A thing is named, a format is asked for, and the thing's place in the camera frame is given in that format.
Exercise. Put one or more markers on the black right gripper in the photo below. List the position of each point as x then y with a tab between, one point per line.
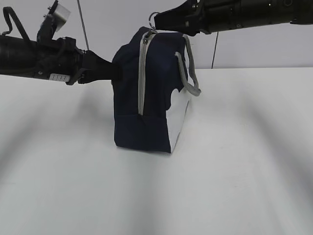
191	17

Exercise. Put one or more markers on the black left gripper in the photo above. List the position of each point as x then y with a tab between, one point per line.
69	60

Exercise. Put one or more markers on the navy and white lunch bag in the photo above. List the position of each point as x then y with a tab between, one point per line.
151	99

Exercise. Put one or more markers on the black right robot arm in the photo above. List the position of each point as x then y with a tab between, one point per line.
209	16

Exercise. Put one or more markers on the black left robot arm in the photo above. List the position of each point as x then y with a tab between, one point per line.
48	59

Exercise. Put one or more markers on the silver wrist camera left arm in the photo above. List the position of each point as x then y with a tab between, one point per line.
54	20

